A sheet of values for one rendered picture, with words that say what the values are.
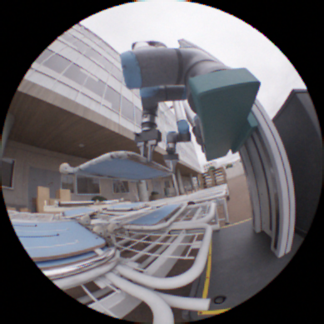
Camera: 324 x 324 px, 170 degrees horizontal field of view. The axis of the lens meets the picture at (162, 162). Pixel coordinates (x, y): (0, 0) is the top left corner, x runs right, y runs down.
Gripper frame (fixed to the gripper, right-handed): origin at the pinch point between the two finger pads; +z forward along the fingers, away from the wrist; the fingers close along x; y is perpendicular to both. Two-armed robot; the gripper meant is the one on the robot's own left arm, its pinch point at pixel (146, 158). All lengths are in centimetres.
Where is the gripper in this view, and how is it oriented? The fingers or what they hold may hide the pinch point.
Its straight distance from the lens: 51.3
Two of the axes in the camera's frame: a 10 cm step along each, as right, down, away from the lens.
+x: 9.3, -0.5, -3.6
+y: -3.6, -2.0, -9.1
